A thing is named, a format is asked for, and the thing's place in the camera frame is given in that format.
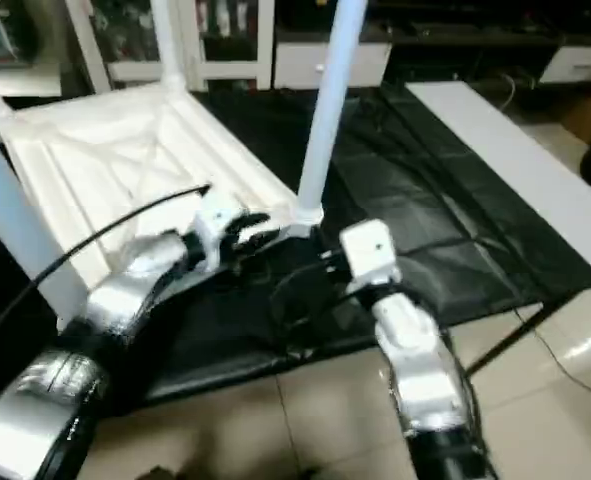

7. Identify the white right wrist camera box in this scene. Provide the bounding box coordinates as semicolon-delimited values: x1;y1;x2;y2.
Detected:
337;220;402;298

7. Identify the black tripod leg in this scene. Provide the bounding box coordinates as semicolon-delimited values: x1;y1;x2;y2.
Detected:
463;298;563;378

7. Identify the white flat board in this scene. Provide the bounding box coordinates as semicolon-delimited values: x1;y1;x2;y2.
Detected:
405;82;591;283

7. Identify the white glass door cabinet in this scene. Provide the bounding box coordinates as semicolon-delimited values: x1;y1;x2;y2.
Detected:
65;0;278;93

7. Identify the white low side cabinet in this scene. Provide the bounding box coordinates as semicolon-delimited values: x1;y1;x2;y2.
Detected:
539;45;591;87

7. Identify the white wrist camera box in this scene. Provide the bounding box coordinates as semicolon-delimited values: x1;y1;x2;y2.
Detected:
337;220;402;298
189;194;276;273

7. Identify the white drawer unit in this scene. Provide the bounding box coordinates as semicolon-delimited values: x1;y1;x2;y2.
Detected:
273;42;392;91

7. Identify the black floor cable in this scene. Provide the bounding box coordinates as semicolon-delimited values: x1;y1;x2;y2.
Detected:
515;308;591;413

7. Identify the white plastic table top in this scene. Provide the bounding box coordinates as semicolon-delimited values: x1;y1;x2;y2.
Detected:
0;85;326;303

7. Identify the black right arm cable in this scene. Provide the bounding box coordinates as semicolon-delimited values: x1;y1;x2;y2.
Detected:
268;262;348;333

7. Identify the dark low sideboard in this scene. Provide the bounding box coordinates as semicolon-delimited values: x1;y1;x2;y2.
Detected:
275;0;591;86

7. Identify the black work mat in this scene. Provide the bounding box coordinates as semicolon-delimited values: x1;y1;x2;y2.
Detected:
0;85;591;409

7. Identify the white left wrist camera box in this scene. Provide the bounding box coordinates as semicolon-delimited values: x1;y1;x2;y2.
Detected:
189;194;276;273

